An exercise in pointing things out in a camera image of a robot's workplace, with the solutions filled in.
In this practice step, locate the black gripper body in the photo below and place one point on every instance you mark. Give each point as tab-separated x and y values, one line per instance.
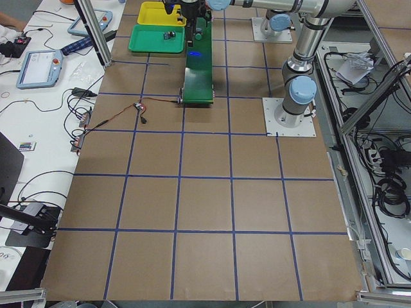
192	13

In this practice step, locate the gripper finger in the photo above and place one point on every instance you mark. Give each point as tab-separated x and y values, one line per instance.
190	35

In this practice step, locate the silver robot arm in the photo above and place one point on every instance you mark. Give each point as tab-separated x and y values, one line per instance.
300	88
275	21

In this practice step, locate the yellow plastic tray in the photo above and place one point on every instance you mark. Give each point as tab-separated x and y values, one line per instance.
154	13

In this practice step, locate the green plastic tray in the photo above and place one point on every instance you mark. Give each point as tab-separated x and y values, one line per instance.
149	39

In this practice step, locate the green conveyor belt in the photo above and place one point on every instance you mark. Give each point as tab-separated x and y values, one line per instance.
198	77

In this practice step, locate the small controller circuit board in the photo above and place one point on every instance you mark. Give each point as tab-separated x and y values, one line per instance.
140	106

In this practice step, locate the blue checkered cloth roll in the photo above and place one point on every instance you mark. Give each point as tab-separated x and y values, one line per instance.
76	46

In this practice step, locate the teach pendant near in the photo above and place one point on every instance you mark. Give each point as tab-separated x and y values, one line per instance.
40	69

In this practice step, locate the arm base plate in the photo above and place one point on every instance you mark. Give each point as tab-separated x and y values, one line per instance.
278	123
283	37

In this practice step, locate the aluminium frame post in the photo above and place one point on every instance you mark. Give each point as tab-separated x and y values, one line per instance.
88	17

